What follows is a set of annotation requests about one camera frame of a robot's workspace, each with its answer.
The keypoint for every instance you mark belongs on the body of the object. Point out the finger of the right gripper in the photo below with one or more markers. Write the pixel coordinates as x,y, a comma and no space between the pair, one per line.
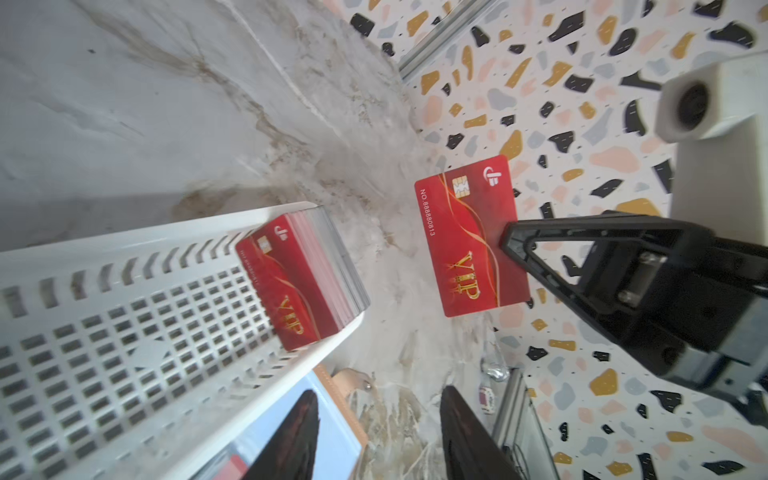
621,295
682,242

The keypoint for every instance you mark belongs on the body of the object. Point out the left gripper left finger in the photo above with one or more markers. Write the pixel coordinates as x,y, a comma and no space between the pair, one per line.
290,453

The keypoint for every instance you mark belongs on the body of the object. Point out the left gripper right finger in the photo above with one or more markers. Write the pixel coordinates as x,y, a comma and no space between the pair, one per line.
469,451

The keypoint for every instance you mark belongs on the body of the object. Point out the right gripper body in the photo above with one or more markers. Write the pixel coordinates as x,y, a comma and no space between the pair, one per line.
718,311

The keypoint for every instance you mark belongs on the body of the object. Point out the tan leather card holder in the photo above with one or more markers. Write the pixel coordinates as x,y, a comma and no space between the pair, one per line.
341,442

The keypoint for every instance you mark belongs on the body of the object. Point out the red card stack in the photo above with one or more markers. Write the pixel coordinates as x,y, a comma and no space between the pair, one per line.
304,277

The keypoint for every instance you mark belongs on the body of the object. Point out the white plastic basket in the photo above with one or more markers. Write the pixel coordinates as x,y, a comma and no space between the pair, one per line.
140,354

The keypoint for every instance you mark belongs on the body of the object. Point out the aluminium mounting rail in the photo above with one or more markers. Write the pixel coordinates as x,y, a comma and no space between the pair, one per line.
518,432

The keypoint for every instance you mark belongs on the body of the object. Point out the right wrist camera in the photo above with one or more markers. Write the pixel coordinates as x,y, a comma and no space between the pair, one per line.
716,116

